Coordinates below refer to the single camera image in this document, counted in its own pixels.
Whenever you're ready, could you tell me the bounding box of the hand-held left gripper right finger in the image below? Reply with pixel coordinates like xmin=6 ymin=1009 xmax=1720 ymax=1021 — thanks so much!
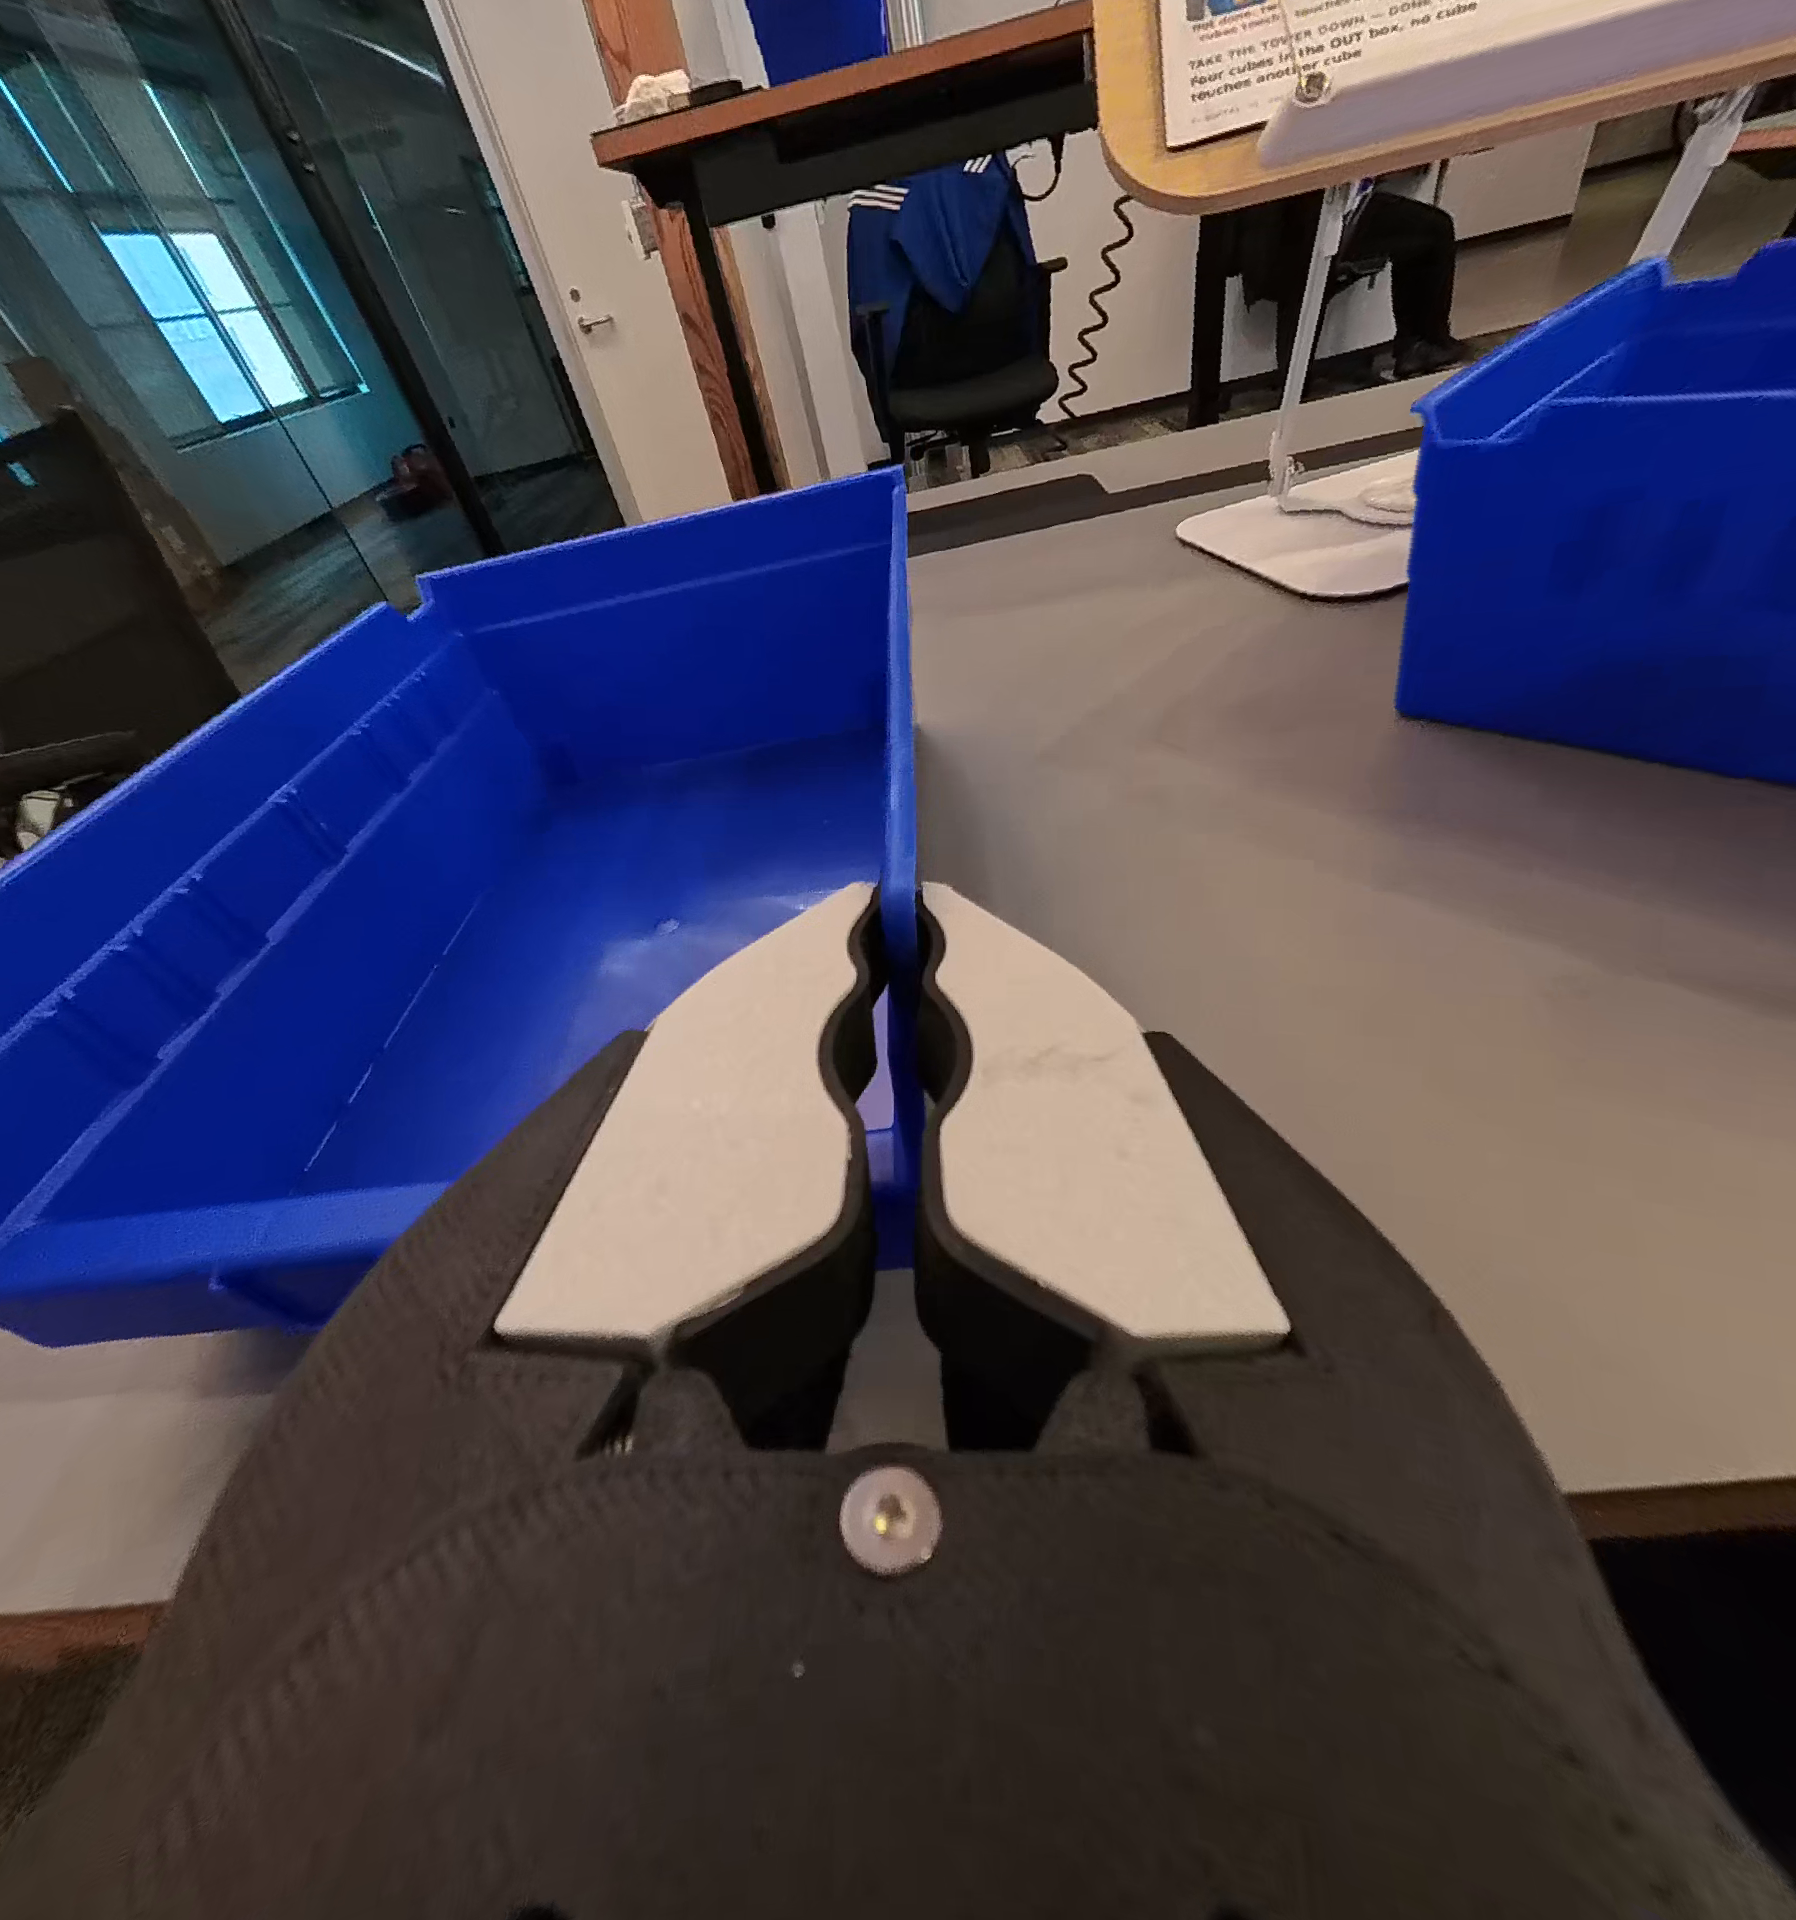
xmin=912 ymin=882 xmax=1298 ymax=1455

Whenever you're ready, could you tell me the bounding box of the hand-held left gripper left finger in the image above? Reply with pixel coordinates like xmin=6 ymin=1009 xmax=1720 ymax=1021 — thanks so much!
xmin=495 ymin=882 xmax=883 ymax=1455

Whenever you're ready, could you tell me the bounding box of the grey desk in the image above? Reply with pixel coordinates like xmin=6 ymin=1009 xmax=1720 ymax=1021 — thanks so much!
xmin=0 ymin=430 xmax=1796 ymax=1625

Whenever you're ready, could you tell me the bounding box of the brown standing desk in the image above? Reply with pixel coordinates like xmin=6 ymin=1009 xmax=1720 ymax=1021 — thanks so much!
xmin=594 ymin=0 xmax=1104 ymax=499

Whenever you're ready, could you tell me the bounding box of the white stand with instruction board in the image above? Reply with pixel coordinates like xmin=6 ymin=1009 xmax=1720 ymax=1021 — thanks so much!
xmin=1180 ymin=0 xmax=1796 ymax=607

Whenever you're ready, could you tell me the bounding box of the blue plastic bin with cubes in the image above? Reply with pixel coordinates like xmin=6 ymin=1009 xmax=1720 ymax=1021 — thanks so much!
xmin=1399 ymin=224 xmax=1796 ymax=800

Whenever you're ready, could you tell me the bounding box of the black office chair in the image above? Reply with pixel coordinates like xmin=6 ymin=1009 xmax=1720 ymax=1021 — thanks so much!
xmin=852 ymin=224 xmax=1072 ymax=476

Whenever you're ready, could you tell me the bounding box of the blue jacket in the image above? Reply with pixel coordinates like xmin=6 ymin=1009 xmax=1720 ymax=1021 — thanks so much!
xmin=842 ymin=155 xmax=1048 ymax=322

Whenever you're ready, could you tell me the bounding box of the white door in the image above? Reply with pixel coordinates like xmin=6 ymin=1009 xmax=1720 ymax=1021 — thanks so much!
xmin=425 ymin=0 xmax=693 ymax=524

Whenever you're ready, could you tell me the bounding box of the wood-edged white table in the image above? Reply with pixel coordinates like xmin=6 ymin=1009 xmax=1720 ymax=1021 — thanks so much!
xmin=1092 ymin=0 xmax=1796 ymax=442

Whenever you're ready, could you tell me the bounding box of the printed instruction sheet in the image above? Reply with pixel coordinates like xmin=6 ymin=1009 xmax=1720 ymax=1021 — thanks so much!
xmin=1154 ymin=0 xmax=1486 ymax=155

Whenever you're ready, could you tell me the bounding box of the blue box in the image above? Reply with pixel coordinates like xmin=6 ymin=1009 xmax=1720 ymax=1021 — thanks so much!
xmin=745 ymin=0 xmax=895 ymax=84

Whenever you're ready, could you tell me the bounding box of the black coiled cable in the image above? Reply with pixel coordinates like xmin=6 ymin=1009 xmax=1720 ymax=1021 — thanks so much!
xmin=1048 ymin=137 xmax=1139 ymax=425

